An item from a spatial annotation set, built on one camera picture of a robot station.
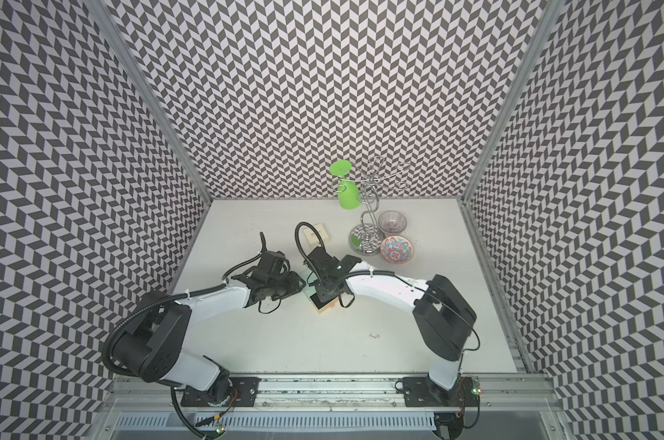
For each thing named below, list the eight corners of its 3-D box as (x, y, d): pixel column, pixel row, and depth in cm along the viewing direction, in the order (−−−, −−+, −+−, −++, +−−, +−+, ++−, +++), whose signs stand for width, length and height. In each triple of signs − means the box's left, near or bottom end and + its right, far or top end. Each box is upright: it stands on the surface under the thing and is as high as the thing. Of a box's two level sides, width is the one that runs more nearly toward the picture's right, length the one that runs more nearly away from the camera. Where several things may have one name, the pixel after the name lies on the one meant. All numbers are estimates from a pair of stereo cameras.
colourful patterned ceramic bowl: (381, 264, 100) (382, 258, 96) (379, 242, 106) (380, 236, 103) (413, 264, 100) (415, 258, 97) (409, 242, 106) (411, 236, 103)
